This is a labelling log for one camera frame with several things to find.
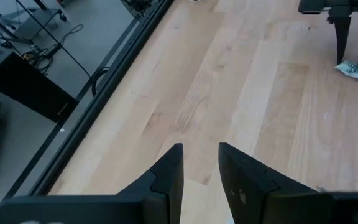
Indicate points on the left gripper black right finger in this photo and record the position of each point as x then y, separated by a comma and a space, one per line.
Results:
244, 177

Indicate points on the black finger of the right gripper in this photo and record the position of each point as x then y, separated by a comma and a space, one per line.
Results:
341, 37

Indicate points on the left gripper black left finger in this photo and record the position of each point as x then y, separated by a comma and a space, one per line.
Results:
169, 177

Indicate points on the black computer case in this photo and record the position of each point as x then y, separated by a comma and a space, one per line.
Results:
26, 87

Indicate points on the black power strip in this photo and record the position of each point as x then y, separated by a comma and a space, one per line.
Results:
50, 49

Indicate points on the grey wheeled cart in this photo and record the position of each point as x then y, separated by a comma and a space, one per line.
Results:
33, 25

